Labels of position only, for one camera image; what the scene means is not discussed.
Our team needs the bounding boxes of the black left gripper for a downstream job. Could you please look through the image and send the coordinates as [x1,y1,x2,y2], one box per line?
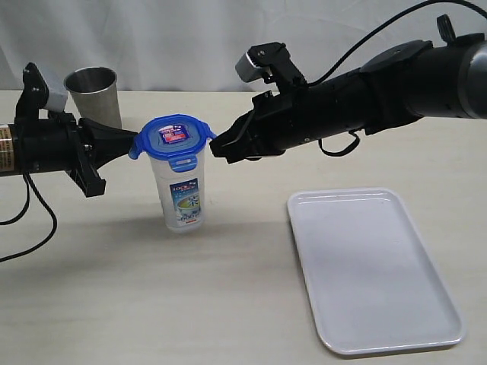
[13,62,137,198]

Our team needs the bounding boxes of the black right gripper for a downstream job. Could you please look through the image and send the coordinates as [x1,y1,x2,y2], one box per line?
[210,42,327,164]

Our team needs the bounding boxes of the stainless steel cup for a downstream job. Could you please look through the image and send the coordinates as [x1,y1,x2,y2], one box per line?
[64,66,122,129]

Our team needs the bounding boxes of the blue snap-lock lid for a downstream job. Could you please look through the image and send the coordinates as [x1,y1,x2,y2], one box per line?
[128,114,216,173]

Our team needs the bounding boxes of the clear plastic bottle container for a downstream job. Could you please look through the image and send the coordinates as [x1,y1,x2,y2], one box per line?
[148,150,205,233]

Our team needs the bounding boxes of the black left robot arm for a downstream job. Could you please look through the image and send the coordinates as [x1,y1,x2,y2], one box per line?
[1,62,136,198]

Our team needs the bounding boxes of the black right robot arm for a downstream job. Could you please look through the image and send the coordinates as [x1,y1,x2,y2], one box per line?
[210,33,486,163]

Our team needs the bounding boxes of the white backdrop curtain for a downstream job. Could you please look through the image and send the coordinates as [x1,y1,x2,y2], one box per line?
[1,1,486,91]

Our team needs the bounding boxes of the white rectangular tray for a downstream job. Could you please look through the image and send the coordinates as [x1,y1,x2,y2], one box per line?
[287,188,466,357]

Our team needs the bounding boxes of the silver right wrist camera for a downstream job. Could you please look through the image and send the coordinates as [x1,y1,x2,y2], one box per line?
[234,52,272,83]

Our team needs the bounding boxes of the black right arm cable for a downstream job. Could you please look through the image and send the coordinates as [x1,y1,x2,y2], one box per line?
[307,0,487,157]

